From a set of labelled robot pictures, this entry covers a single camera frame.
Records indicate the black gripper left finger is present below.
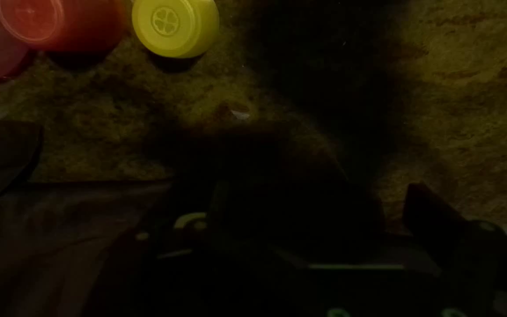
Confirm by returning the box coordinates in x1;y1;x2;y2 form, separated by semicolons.
206;178;256;239

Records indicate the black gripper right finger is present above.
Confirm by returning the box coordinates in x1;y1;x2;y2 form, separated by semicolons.
402;181;476;262

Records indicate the yellow plastic cup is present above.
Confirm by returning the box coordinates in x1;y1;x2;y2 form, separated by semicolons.
131;0;222;61

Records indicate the orange plastic cup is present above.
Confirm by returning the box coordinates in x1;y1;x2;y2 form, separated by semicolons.
0;0;134;56

